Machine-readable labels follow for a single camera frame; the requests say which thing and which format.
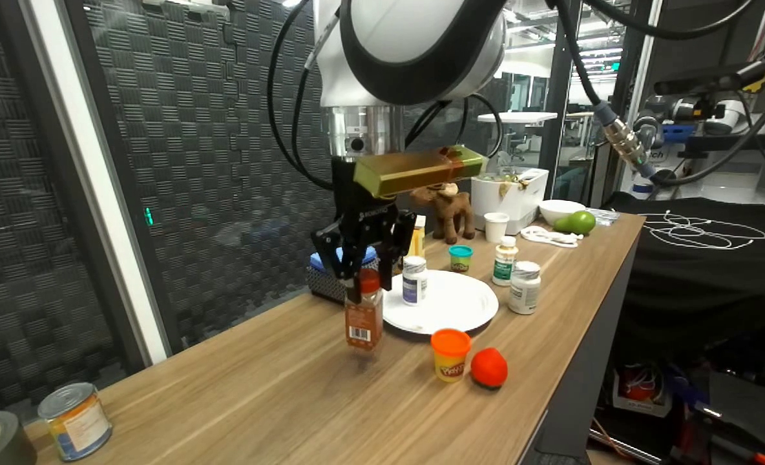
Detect white bowl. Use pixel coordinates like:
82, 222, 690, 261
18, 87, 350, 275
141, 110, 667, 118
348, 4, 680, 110
538, 197, 586, 229

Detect brown spice bottle orange lid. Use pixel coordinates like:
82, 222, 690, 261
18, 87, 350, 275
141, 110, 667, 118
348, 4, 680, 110
340, 266, 387, 354

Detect white bottle black print label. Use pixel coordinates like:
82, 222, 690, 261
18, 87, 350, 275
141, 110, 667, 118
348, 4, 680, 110
401, 253, 432, 305

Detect labelled tin can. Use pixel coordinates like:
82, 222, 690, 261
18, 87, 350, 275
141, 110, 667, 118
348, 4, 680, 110
35, 379, 116, 463

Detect green putty tub teal lid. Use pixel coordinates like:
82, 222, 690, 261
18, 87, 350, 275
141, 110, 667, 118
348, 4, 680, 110
447, 242, 476, 274

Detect yellow putty tub orange lid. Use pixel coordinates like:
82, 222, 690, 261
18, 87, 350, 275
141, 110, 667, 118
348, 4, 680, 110
429, 327, 473, 384

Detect orange ball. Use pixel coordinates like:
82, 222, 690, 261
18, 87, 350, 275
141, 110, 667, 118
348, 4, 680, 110
467, 345, 512, 393

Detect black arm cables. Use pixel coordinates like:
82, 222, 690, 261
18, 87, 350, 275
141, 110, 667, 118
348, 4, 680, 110
262, 0, 507, 194

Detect white cable coil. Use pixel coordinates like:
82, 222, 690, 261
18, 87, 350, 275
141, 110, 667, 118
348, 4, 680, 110
644, 206, 765, 253

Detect yellow cardboard box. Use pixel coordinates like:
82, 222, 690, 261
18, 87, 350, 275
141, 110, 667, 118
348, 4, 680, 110
405, 212, 432, 257

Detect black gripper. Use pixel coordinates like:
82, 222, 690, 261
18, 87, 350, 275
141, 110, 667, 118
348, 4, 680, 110
310, 151, 415, 292

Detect cable with metal connector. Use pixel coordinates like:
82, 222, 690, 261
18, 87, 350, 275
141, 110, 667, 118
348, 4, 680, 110
558, 0, 765, 191

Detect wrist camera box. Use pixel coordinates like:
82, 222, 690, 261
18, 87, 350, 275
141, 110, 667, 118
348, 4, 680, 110
350, 142, 490, 200

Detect black side table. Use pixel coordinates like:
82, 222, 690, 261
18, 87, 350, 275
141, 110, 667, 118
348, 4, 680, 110
609, 191, 765, 345

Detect white bottle blue label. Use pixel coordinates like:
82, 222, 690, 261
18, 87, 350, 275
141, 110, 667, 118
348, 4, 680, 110
507, 257, 545, 318

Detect white cord bundle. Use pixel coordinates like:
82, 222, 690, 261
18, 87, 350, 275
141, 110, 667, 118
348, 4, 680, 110
520, 224, 584, 250

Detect white paper plate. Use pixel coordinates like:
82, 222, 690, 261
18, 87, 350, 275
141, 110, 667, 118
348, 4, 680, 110
380, 269, 502, 337

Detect green apple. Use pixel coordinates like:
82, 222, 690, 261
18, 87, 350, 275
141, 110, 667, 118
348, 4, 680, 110
551, 208, 600, 237

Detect white paper cup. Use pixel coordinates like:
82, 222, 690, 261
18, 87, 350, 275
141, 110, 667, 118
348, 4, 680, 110
481, 208, 512, 246

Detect stained white bottle green label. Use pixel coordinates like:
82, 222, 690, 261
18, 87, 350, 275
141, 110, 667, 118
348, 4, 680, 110
490, 234, 520, 286

